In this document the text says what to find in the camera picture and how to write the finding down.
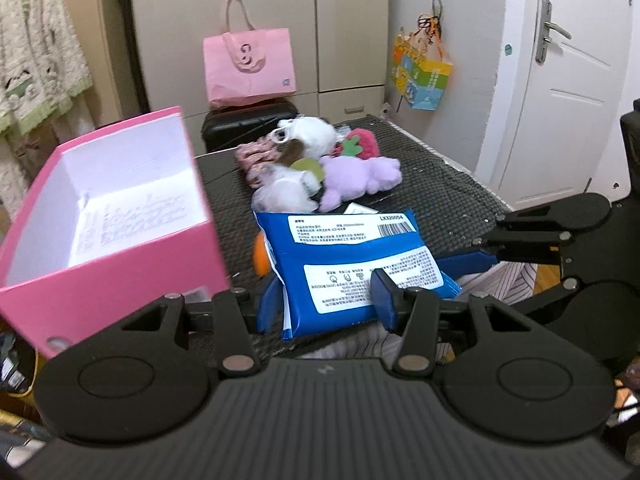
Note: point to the green brown plush toy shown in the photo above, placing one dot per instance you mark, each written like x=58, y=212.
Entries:
x=291, y=154

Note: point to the silver door handle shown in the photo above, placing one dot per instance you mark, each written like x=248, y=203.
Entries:
x=545, y=28

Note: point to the blue wet wipes pack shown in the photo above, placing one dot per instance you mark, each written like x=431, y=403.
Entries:
x=325, y=263

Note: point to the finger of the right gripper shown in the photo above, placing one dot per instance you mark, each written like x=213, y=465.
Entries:
x=573, y=213
x=481, y=257

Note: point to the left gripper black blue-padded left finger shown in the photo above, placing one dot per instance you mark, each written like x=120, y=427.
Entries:
x=153, y=370

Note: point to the pink storage box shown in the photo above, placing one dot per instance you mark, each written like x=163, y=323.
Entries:
x=114, y=220

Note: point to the beige wardrobe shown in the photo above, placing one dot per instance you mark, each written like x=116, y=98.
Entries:
x=339, y=51

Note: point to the pink patterned fabric scrunchie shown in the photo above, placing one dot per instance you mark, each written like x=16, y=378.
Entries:
x=252, y=156

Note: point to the colorful hanging paper bag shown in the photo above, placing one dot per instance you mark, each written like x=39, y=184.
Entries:
x=421, y=67

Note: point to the white round plush toy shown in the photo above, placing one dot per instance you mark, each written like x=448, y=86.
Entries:
x=317, y=136

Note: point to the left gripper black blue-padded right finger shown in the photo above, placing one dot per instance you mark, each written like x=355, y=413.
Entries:
x=498, y=370

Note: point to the white fluffy mesh item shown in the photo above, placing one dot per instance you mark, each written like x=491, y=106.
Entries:
x=283, y=189

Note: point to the orange ball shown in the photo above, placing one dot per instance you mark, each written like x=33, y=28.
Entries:
x=261, y=257

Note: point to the red strawberry plush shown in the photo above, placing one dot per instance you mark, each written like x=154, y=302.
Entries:
x=360, y=143

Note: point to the white door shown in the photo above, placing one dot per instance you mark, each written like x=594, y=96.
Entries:
x=564, y=108

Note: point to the white green knitted cardigan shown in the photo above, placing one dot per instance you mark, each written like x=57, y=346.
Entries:
x=43, y=68

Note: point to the black suitcase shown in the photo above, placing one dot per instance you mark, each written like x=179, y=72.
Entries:
x=232, y=126

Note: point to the black mesh table mat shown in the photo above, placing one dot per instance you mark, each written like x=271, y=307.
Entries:
x=451, y=209

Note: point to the purple plush toy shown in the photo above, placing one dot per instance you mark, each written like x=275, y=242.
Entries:
x=347, y=178

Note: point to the pink tote bag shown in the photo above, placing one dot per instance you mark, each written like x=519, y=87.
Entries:
x=248, y=67

